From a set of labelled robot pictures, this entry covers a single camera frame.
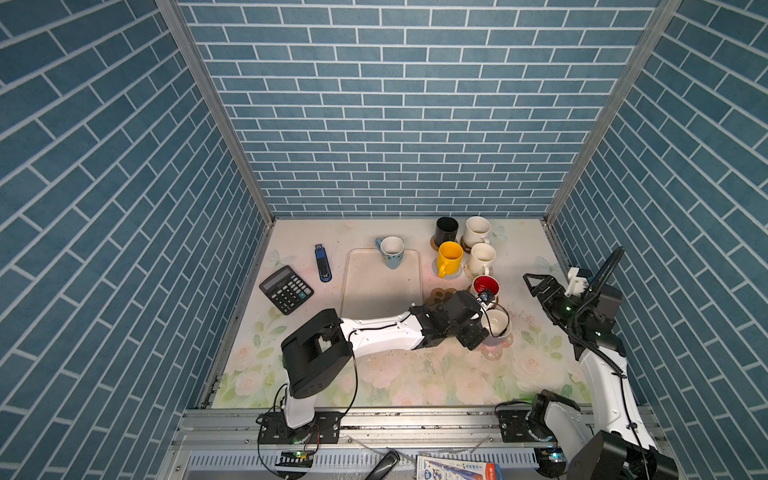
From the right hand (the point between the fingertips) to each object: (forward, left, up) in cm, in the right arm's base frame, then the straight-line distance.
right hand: (530, 281), depth 80 cm
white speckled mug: (+32, +9, -12) cm, 35 cm away
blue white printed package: (-42, +26, -18) cm, 52 cm away
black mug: (+27, +21, -10) cm, 36 cm away
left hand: (-9, +13, -8) cm, 18 cm away
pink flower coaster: (-13, +7, -19) cm, 24 cm away
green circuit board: (-42, +58, -21) cm, 74 cm away
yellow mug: (+15, +20, -11) cm, 27 cm away
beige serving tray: (+7, +46, -19) cm, 50 cm away
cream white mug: (+17, +10, -11) cm, 22 cm away
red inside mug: (+6, +9, -11) cm, 15 cm away
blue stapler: (+11, +63, -14) cm, 66 cm away
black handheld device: (-42, +35, -14) cm, 57 cm away
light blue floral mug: (+17, +40, -10) cm, 44 cm away
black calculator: (+2, +74, -16) cm, 75 cm away
